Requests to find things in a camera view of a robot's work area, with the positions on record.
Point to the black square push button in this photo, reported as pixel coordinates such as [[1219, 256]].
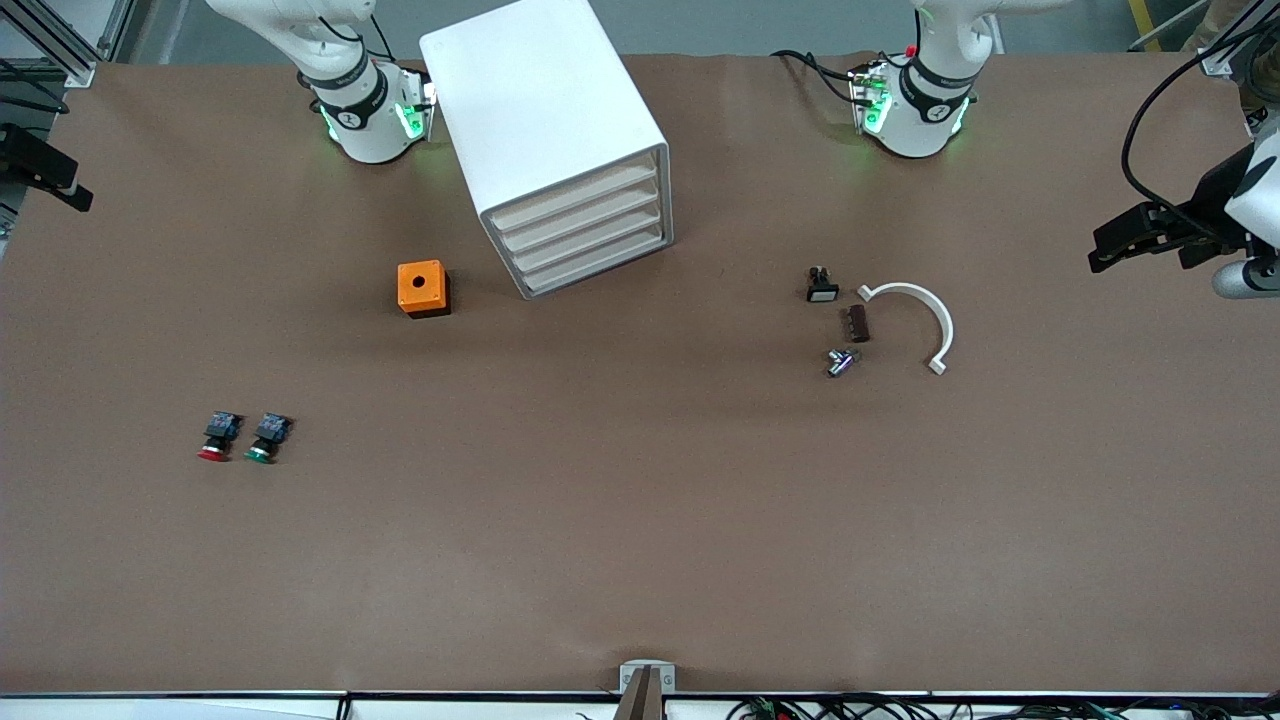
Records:
[[822, 290]]

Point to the white table edge rail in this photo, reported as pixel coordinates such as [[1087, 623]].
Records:
[[200, 710]]

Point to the person in beige trousers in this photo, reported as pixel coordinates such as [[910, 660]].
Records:
[[1218, 15]]

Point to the white cabinet drawer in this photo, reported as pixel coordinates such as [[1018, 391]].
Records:
[[580, 240], [560, 200], [590, 261], [570, 220]]

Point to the brown camera post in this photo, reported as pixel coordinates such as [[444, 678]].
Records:
[[640, 700]]

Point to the brown ridged block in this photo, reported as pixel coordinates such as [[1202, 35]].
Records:
[[858, 323]]

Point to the red push button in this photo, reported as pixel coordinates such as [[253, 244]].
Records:
[[220, 430]]

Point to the green push button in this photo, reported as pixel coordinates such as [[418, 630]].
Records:
[[268, 432]]

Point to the white drawer cabinet shell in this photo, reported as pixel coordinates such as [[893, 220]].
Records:
[[540, 100]]

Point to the chrome pipe fitting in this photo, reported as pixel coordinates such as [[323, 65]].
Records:
[[840, 363]]

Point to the orange box with hole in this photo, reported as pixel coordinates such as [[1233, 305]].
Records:
[[420, 287]]

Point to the grey metal mounting bracket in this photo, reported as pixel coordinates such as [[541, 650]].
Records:
[[669, 672]]

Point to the aluminium frame profile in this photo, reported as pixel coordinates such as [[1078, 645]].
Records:
[[1215, 62], [70, 65], [115, 30]]

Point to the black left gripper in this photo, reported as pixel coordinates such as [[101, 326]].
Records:
[[1212, 192]]

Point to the white semicircular clamp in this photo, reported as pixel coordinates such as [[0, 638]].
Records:
[[905, 289]]

